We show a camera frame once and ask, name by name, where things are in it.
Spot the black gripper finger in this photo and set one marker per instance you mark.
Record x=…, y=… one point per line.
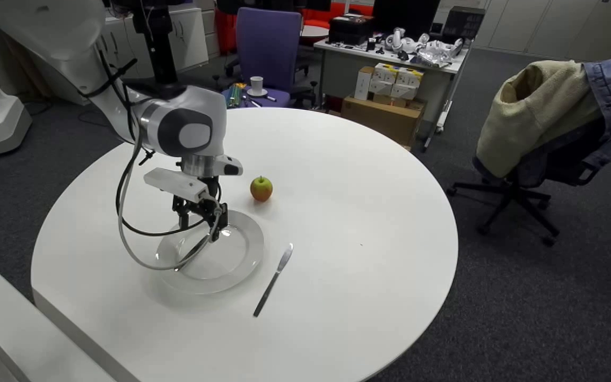
x=182, y=216
x=219, y=222

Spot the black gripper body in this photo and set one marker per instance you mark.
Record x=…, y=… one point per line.
x=208, y=201

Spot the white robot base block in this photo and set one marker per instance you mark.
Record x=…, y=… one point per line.
x=39, y=349

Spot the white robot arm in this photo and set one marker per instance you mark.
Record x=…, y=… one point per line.
x=161, y=116

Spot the white round plate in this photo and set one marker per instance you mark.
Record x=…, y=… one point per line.
x=219, y=266

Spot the red green apple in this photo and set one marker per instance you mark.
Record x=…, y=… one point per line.
x=262, y=189

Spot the white cup on saucer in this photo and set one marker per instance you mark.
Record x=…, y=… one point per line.
x=256, y=88

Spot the purple chair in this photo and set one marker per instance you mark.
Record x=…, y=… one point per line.
x=268, y=43

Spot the cardboard box under desk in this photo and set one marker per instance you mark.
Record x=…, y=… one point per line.
x=392, y=122

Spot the grey side desk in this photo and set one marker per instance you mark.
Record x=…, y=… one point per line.
x=339, y=66

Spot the black computer monitor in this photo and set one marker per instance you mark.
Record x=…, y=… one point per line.
x=413, y=16

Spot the cream jacket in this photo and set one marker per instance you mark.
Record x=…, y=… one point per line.
x=537, y=105

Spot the office chair with clothes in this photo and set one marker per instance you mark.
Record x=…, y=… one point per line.
x=562, y=160

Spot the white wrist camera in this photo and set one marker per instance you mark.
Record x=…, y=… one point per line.
x=177, y=183

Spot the knife with black handle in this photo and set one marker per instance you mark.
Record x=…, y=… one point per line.
x=275, y=279

